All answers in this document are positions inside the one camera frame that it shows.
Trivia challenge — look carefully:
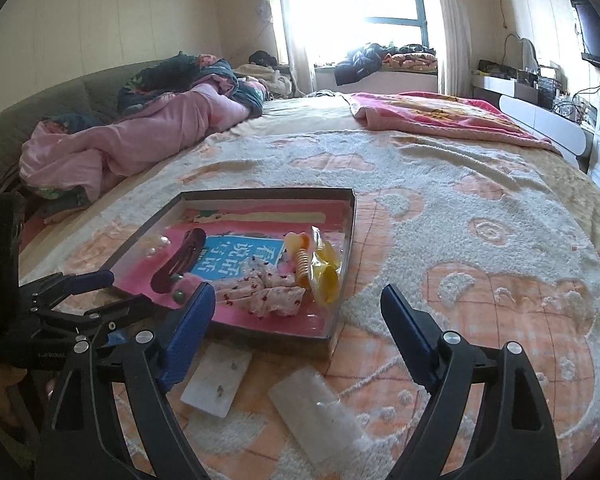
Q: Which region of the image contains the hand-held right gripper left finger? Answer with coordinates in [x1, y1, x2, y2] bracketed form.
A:
[40, 281, 217, 480]

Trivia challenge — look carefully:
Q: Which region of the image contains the grey padded headboard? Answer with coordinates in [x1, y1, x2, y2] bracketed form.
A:
[0, 60, 171, 196]

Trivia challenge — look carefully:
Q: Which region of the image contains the beige cloth pile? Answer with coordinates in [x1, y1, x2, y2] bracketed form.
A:
[235, 62, 294, 101]

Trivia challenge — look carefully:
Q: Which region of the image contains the white sheer curtain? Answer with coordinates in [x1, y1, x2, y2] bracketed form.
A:
[262, 0, 317, 98]
[427, 0, 474, 98]

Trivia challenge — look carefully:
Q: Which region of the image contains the white dotted fabric scrunchie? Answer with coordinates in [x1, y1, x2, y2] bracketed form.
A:
[214, 260, 306, 319]

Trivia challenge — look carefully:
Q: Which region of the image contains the white grey dressing table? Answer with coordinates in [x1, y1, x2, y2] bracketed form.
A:
[471, 67, 593, 171]

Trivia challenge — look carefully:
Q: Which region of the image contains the dark shallow box pink inside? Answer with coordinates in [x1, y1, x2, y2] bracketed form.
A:
[111, 187, 357, 359]

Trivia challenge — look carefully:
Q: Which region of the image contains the floral blanket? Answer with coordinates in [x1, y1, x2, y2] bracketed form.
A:
[382, 42, 438, 72]

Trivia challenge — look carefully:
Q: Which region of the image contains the dark maroon hair clip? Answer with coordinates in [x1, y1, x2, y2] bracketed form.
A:
[152, 228, 207, 294]

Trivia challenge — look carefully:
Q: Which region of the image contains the window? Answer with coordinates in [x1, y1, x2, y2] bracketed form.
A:
[280, 0, 428, 66]

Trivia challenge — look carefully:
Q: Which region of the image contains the dressing table mirror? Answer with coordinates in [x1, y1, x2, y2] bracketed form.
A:
[503, 34, 538, 74]

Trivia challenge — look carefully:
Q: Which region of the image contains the dark floral quilt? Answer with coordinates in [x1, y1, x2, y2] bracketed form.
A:
[42, 52, 268, 133]

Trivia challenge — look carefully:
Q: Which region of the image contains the blue printed card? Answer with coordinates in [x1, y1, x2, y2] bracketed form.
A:
[187, 234, 287, 282]

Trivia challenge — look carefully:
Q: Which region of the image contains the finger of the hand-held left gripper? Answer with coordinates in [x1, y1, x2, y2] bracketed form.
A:
[17, 270, 116, 311]
[35, 294, 156, 348]

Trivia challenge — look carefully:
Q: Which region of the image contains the pink patterned blanket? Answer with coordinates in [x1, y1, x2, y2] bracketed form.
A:
[342, 91, 563, 154]

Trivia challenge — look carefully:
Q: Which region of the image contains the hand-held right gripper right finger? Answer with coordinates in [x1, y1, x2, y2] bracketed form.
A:
[380, 283, 563, 480]

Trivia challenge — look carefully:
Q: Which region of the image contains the pink quilt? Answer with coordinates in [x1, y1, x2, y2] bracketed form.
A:
[19, 82, 263, 202]

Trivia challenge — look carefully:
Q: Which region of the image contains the white window seat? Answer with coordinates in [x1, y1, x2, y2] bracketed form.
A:
[314, 62, 438, 96]

